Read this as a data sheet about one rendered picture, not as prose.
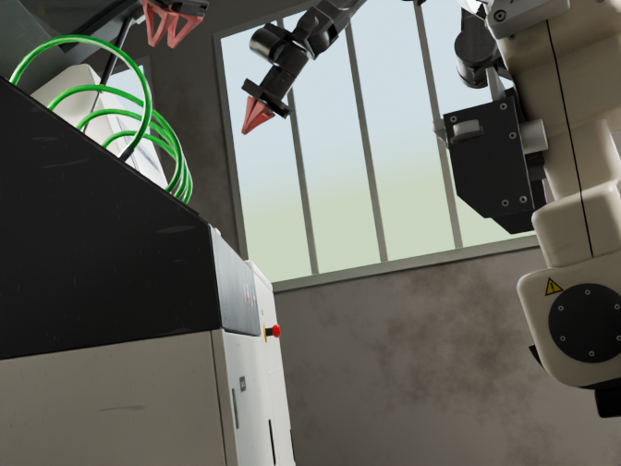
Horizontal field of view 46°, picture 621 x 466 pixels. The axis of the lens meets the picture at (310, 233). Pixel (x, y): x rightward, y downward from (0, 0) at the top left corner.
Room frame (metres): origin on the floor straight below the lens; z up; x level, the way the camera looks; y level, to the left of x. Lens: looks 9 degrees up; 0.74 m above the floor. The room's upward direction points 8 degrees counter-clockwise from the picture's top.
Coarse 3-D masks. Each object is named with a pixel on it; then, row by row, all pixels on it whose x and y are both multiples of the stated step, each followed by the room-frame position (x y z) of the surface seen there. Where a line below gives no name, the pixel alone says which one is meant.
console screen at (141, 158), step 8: (120, 120) 1.95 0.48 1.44; (120, 128) 1.93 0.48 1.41; (128, 136) 1.99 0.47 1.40; (136, 152) 2.02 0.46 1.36; (144, 152) 2.19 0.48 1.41; (136, 160) 1.97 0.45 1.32; (144, 160) 2.12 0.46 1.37; (152, 160) 2.31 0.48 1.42; (136, 168) 1.93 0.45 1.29; (144, 168) 2.06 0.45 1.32; (152, 168) 2.23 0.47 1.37; (152, 176) 2.17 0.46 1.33; (160, 176) 2.34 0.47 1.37; (160, 184) 2.27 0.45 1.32
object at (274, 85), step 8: (272, 72) 1.40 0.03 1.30; (248, 80) 1.41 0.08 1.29; (264, 80) 1.41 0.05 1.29; (272, 80) 1.40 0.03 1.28; (280, 80) 1.40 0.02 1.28; (288, 80) 1.41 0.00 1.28; (264, 88) 1.41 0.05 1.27; (272, 88) 1.40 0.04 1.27; (280, 88) 1.41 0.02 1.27; (288, 88) 1.42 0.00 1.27; (264, 96) 1.41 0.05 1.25; (272, 96) 1.40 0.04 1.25; (280, 96) 1.42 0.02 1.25; (280, 104) 1.39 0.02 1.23; (288, 112) 1.44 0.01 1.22
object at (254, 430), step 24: (240, 336) 1.33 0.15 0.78; (240, 360) 1.28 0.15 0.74; (240, 384) 1.23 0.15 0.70; (264, 384) 1.70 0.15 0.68; (240, 408) 1.20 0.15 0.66; (264, 408) 1.63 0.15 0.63; (240, 432) 1.16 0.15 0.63; (264, 432) 1.56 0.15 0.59; (240, 456) 1.13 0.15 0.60; (264, 456) 1.49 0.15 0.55
